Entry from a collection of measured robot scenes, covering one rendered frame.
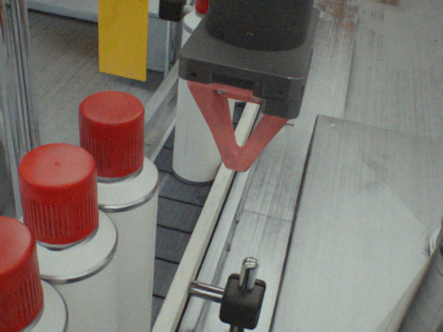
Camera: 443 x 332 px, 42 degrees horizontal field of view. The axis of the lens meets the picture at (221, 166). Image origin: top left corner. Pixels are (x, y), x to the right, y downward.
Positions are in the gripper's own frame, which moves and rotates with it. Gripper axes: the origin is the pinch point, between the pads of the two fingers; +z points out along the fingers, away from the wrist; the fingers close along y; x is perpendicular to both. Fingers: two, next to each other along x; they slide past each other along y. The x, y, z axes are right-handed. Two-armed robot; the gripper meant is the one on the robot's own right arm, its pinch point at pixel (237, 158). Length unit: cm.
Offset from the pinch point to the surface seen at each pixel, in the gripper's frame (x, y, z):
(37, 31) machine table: 39, 46, 18
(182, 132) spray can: 7.0, 13.0, 7.8
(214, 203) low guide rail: 2.1, 6.7, 10.0
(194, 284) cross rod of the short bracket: 1.5, -2.2, 10.6
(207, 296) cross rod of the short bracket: 0.3, -2.7, 10.9
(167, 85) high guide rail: 9.6, 16.5, 5.2
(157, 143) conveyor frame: 10.9, 18.3, 13.6
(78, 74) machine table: 28.3, 36.6, 18.1
